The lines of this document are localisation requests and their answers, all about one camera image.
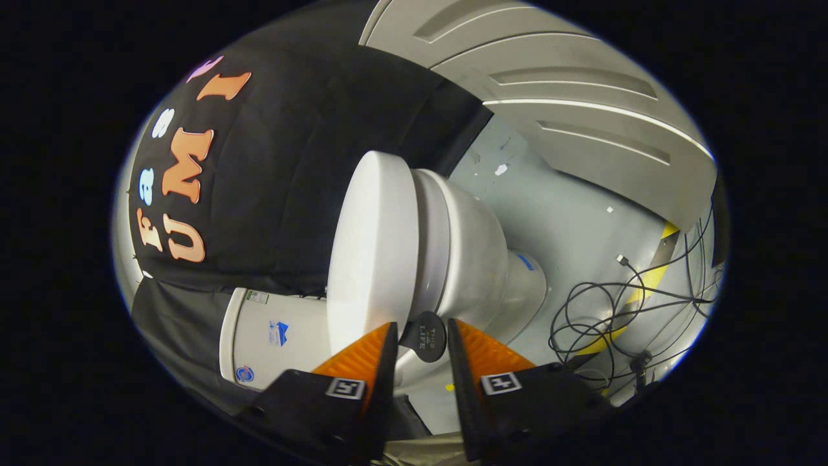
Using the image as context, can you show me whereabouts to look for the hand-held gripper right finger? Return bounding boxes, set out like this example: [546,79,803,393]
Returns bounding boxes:
[446,318,615,461]

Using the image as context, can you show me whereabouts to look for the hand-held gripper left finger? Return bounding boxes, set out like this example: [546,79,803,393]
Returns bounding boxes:
[249,322,400,463]

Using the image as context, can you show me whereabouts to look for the black round lid tab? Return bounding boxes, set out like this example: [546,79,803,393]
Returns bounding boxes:
[399,311,448,363]

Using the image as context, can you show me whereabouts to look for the white toilet lid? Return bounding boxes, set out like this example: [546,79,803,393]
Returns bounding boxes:
[326,150,421,357]

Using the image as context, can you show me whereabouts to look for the yellow black floor tape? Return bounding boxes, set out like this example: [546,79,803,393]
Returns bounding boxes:
[572,222,680,357]

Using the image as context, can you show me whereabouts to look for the black backdrop cloth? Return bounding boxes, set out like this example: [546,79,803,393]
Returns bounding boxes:
[126,13,494,415]

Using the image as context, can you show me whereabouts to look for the white ribbed panel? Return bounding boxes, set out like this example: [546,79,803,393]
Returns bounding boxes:
[359,0,717,232]

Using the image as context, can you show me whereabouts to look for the tangled black cables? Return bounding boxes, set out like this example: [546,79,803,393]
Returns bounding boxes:
[549,207,719,389]

